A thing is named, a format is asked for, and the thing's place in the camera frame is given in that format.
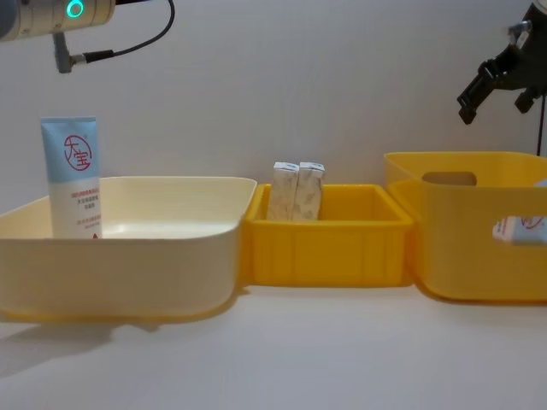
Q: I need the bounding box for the blue white cream tube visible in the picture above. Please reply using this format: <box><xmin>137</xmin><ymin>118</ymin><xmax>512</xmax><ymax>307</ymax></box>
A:
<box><xmin>490</xmin><ymin>178</ymin><xmax>547</xmax><ymax>249</ymax></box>
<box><xmin>39</xmin><ymin>116</ymin><xmax>104</xmax><ymax>241</ymax></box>

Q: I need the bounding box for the yellow basket with handle holes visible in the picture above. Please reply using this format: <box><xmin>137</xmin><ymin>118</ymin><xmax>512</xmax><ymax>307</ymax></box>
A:
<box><xmin>383</xmin><ymin>150</ymin><xmax>547</xmax><ymax>306</ymax></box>

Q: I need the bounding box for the dark left wrist cable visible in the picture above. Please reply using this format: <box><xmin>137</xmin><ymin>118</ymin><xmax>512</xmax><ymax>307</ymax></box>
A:
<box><xmin>68</xmin><ymin>0</ymin><xmax>177</xmax><ymax>65</ymax></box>

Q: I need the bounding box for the small patterned carton box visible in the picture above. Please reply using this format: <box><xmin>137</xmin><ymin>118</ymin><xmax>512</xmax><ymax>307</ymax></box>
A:
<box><xmin>267</xmin><ymin>161</ymin><xmax>301</xmax><ymax>222</ymax></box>
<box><xmin>291</xmin><ymin>160</ymin><xmax>327</xmax><ymax>222</ymax></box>

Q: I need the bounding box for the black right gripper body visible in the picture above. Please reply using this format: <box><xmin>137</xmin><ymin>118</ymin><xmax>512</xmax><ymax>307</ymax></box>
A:
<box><xmin>494</xmin><ymin>0</ymin><xmax>547</xmax><ymax>93</ymax></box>

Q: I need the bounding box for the cream plastic bin yellow base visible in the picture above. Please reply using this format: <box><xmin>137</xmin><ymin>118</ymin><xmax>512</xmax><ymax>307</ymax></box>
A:
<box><xmin>0</xmin><ymin>175</ymin><xmax>258</xmax><ymax>325</ymax></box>

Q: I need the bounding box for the thin dark hanging cable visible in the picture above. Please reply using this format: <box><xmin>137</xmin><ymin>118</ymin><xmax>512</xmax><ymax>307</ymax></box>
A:
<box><xmin>535</xmin><ymin>94</ymin><xmax>545</xmax><ymax>157</ymax></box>

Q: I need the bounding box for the small yellow plastic crate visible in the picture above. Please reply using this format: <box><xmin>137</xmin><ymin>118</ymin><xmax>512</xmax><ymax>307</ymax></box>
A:
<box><xmin>242</xmin><ymin>183</ymin><xmax>415</xmax><ymax>289</ymax></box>

